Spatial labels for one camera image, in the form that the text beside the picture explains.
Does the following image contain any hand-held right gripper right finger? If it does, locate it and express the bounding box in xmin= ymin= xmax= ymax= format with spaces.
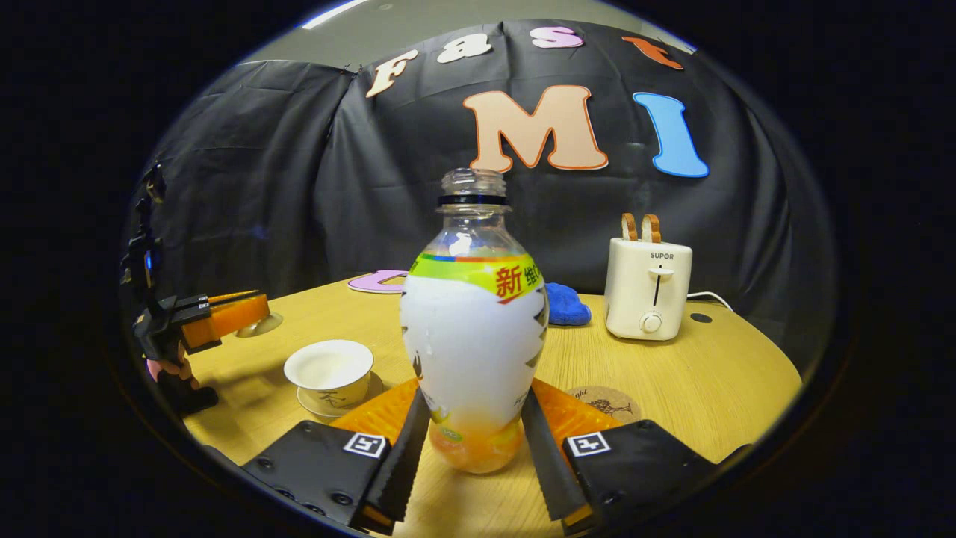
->
xmin=521 ymin=377 xmax=751 ymax=535

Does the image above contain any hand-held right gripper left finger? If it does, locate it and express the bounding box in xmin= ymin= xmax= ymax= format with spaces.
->
xmin=243 ymin=377 xmax=432 ymax=535

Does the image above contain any round cork coaster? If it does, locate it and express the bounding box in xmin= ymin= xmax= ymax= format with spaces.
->
xmin=564 ymin=386 xmax=642 ymax=425

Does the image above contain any white teacup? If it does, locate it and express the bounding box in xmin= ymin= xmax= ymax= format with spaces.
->
xmin=284 ymin=340 xmax=374 ymax=408

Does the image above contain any plastic water bottle white label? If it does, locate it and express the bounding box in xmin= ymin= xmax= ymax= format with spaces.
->
xmin=400 ymin=168 xmax=550 ymax=474

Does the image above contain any white saucer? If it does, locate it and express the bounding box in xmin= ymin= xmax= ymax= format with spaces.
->
xmin=297 ymin=372 xmax=385 ymax=418

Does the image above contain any black backdrop cloth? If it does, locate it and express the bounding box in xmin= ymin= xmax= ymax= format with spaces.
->
xmin=123 ymin=19 xmax=837 ymax=374

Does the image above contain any purple paper letter cutout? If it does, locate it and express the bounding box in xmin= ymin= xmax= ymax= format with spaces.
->
xmin=347 ymin=270 xmax=410 ymax=294

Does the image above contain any blue towel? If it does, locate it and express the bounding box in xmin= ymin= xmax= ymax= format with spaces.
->
xmin=544 ymin=282 xmax=592 ymax=327

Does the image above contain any white toaster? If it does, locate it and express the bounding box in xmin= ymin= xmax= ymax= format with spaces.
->
xmin=604 ymin=238 xmax=693 ymax=341

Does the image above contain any white toaster cable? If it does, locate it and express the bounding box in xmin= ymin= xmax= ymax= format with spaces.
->
xmin=686 ymin=291 xmax=735 ymax=312

